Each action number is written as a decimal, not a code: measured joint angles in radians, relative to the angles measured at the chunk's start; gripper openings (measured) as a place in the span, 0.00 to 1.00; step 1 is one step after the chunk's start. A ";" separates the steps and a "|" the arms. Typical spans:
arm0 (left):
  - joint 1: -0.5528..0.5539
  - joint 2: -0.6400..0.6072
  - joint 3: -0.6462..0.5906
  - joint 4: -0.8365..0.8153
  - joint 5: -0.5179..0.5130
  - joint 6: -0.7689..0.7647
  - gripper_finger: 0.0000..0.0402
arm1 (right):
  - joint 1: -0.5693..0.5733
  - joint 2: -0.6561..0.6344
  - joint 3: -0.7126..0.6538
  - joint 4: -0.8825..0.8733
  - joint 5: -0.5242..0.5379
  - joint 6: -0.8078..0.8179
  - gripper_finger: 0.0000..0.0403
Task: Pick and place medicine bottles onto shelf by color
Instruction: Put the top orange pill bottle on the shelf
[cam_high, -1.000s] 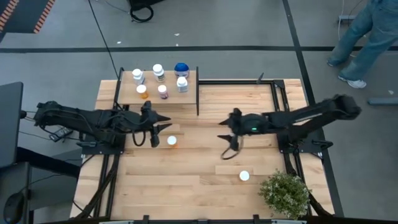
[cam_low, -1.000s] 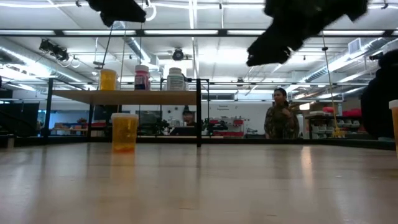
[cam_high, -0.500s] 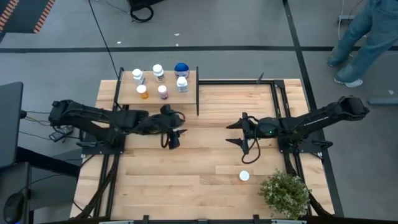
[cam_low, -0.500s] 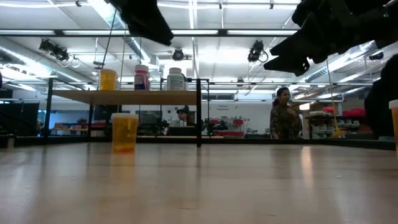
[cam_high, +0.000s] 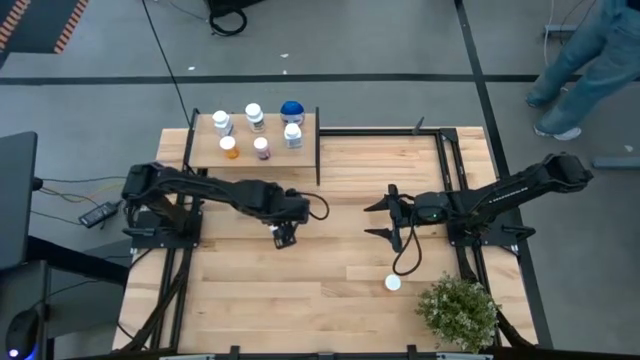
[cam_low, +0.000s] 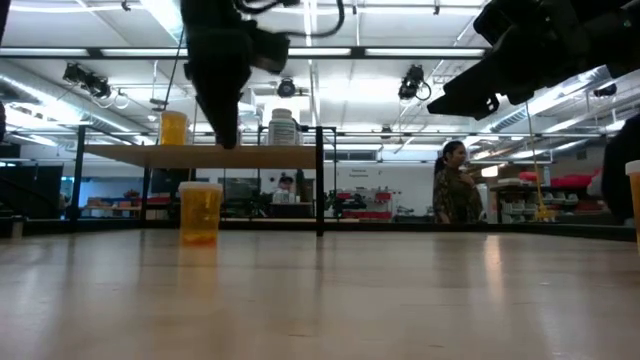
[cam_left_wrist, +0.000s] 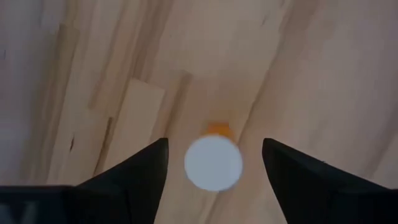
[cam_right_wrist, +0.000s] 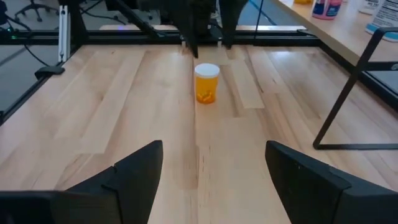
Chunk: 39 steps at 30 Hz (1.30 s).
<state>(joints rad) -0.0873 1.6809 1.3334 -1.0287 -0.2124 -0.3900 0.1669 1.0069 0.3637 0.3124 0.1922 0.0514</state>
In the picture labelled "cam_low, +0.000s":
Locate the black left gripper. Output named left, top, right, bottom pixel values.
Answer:
left=179, top=0, right=292, bottom=150

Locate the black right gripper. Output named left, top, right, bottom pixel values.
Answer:
left=426, top=0, right=609, bottom=122

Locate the orange pill bottle white cap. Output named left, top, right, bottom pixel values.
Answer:
left=159, top=110, right=190, bottom=147
left=624, top=159, right=640, bottom=251
left=178, top=181, right=224, bottom=246

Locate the white bottle teal label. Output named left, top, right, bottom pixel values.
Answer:
left=267, top=108, right=299, bottom=147

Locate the storage shelf with boxes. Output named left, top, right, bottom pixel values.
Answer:
left=82, top=189, right=171, bottom=221

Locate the person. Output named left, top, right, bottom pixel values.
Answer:
left=276, top=174, right=297, bottom=204
left=432, top=140, right=485, bottom=225

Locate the yellow broom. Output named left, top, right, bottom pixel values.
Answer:
left=524, top=102, right=551, bottom=222

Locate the workbench with red bins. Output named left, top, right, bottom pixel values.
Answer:
left=489, top=169, right=601, bottom=224

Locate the red parts bin rack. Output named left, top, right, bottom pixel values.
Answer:
left=332, top=187, right=396, bottom=221

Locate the wooden shelf with black frame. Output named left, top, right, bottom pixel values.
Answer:
left=69, top=123, right=339, bottom=238

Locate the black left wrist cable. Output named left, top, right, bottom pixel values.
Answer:
left=234, top=0, right=347, bottom=39

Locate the black aluminium table frame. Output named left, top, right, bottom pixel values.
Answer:
left=0, top=217, right=640, bottom=244

